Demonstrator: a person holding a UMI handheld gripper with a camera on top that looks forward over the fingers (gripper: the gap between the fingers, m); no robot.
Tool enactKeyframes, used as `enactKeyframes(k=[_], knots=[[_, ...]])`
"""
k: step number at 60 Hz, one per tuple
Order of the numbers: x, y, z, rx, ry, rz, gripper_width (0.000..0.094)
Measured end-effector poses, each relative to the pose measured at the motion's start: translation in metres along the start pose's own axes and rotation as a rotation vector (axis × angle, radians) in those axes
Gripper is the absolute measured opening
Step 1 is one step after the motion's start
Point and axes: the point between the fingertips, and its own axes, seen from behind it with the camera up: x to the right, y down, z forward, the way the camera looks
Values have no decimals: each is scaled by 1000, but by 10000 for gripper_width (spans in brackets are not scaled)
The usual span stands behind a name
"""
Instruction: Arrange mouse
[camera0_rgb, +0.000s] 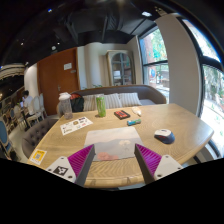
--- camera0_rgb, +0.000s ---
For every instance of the orange wooden door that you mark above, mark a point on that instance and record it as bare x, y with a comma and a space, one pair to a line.
56, 74

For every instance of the teal small tube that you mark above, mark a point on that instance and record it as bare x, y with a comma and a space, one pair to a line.
133, 122

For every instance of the striped cushion right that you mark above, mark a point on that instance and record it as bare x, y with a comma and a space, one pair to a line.
129, 99

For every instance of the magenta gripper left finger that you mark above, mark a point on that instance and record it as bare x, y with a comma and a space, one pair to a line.
75, 167

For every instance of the white sticker sheet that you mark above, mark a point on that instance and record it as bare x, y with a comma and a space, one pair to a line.
75, 125

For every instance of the grey tufted chair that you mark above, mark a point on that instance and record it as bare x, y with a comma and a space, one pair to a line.
34, 135

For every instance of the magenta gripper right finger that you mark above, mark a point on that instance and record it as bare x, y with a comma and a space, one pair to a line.
154, 166

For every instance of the striped cushion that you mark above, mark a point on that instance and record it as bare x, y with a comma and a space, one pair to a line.
90, 103
112, 101
129, 99

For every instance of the white crumpled wrapper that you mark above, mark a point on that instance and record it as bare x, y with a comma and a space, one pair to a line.
136, 111

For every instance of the white and navy computer mouse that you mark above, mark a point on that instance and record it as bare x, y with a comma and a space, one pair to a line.
165, 136

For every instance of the grey printed mouse pad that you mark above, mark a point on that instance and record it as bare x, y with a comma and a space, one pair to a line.
113, 144

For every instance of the striped cushion middle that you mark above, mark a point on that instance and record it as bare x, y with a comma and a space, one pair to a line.
112, 101

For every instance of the green drink bottle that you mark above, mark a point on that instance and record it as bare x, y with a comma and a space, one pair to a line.
101, 107

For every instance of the yellow QR code card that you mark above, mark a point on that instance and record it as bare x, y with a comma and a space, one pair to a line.
37, 156

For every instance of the clear plastic water jug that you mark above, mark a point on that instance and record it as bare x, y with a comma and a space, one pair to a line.
65, 103

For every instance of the striped cushion left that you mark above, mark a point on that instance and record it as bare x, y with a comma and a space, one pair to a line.
90, 103

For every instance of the black and red box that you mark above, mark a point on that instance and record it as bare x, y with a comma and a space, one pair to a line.
121, 114

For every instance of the seated person in white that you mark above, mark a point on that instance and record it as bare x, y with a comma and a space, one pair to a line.
27, 103

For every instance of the blue chair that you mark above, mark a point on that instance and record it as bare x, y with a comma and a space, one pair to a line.
5, 142

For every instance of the black backpack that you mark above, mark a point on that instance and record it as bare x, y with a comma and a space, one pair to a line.
77, 102

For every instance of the wooden arched cabinet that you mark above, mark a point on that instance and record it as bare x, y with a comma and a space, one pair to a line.
120, 67

